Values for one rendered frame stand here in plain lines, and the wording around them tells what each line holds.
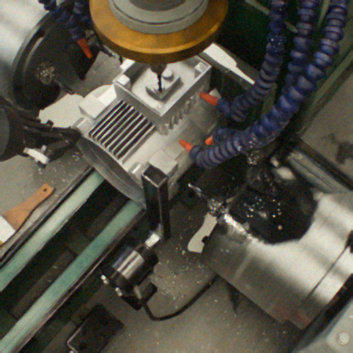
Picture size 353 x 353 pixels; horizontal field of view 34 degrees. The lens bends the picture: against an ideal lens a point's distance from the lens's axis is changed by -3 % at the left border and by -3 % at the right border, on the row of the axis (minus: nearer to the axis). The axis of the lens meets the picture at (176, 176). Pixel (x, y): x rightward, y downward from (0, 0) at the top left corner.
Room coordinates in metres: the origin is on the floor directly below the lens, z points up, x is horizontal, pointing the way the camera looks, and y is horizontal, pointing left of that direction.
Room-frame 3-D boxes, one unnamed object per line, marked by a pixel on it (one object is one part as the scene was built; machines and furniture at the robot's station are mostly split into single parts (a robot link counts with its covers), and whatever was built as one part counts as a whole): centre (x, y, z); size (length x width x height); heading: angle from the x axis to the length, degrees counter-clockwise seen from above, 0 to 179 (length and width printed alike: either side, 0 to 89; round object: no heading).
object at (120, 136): (0.47, 0.04, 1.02); 0.20 x 0.19 x 0.19; 138
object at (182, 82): (0.50, 0.02, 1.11); 0.12 x 0.11 x 0.07; 138
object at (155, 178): (0.29, 0.03, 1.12); 0.04 x 0.03 x 0.26; 139
